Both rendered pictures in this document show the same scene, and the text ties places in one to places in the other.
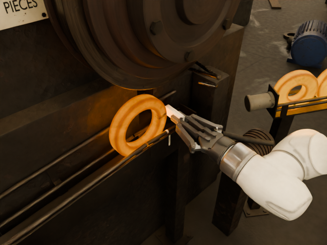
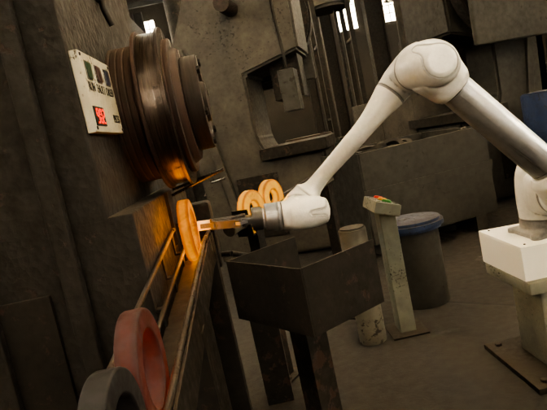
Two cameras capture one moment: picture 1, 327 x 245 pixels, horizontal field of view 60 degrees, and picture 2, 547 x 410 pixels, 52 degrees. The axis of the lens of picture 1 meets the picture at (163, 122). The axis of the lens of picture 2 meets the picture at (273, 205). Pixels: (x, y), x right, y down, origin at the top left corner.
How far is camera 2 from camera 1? 1.33 m
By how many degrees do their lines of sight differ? 54
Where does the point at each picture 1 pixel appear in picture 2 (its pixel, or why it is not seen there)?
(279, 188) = (309, 199)
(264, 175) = (295, 199)
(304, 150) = (300, 191)
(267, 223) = not seen: hidden behind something
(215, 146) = (253, 211)
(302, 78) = (251, 194)
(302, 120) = not seen: hidden behind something
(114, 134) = (186, 224)
